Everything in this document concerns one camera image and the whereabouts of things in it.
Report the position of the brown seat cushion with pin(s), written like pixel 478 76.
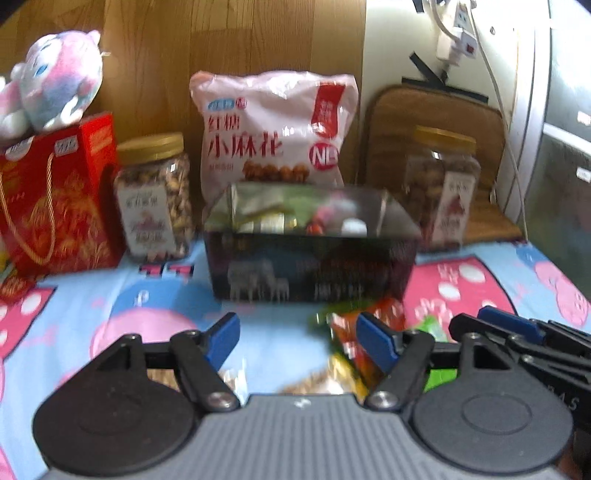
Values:
pixel 397 120

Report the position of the black cardboard box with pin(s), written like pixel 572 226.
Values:
pixel 314 272

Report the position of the white power strip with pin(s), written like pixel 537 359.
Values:
pixel 465 27

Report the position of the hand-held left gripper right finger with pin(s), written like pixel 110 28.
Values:
pixel 375 341

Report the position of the wooden board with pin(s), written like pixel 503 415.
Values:
pixel 161 69

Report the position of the light green snack packet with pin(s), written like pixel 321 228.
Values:
pixel 277 203

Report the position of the large pink snack bag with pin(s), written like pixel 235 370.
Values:
pixel 268 129

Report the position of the printed cartoon bed sheet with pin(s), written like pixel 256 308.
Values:
pixel 281 334

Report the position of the pink blue plush toy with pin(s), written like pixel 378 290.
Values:
pixel 51 78

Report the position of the white plug adapter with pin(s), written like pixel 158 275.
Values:
pixel 447 46

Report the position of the yellow snack packet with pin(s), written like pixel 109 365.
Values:
pixel 344 370

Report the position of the pink white snack packet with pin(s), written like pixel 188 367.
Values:
pixel 334 207

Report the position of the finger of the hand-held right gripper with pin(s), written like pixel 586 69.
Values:
pixel 508 321
pixel 466 325

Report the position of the red gift box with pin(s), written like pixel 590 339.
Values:
pixel 78 207

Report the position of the clear nut snack packet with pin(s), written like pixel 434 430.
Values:
pixel 233 383
pixel 314 385

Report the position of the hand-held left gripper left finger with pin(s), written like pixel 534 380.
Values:
pixel 223 336

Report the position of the orange snack packet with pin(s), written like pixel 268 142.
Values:
pixel 392 313

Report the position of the red label jar, gold lid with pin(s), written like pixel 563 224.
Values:
pixel 443 184

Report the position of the cashew jar with gold lid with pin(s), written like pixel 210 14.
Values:
pixel 152 207

